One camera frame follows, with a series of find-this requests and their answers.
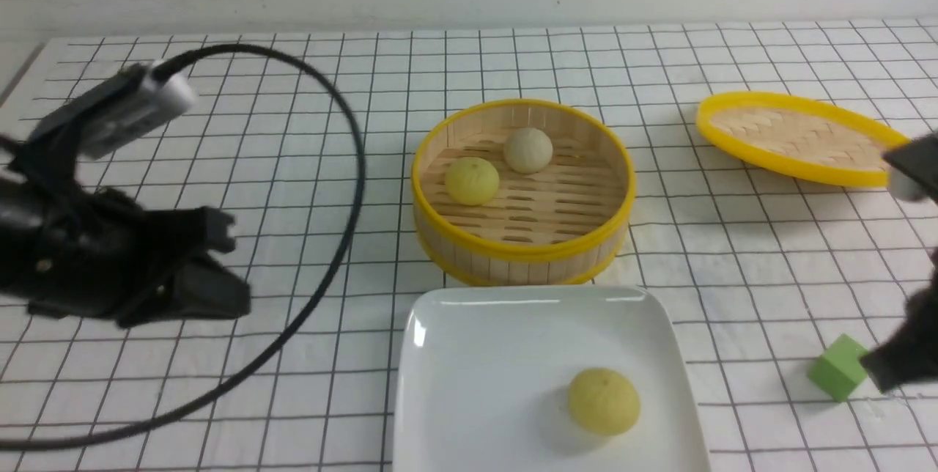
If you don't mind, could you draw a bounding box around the yellow bamboo steamer lid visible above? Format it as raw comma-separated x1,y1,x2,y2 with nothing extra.
696,92,909,188

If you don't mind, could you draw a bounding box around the white grid tablecloth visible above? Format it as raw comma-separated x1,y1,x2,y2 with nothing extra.
2,19,936,471

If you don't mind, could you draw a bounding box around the green foam cube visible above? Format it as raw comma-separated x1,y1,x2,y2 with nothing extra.
807,334,868,403

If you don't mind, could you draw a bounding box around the white square plate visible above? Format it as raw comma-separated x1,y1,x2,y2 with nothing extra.
393,285,712,471

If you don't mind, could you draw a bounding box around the yellow bamboo steamer basket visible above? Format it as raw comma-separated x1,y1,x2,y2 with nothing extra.
410,99,637,286

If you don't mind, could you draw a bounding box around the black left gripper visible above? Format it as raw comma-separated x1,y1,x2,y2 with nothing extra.
1,134,251,329

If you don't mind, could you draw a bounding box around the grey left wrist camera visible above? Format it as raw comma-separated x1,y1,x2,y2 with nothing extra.
26,61,199,159

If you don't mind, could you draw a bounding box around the yellow steamed bun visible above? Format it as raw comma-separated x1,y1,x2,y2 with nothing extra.
443,157,500,206
567,367,642,438

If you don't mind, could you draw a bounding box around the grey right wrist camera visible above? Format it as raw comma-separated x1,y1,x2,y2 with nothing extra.
882,131,937,204

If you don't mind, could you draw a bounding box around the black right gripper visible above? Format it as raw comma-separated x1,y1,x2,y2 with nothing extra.
859,249,937,393

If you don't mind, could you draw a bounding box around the white steamed bun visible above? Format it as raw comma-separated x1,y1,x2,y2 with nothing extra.
503,128,553,174

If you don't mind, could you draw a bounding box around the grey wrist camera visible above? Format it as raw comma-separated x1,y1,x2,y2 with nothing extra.
882,131,937,204
26,61,199,159

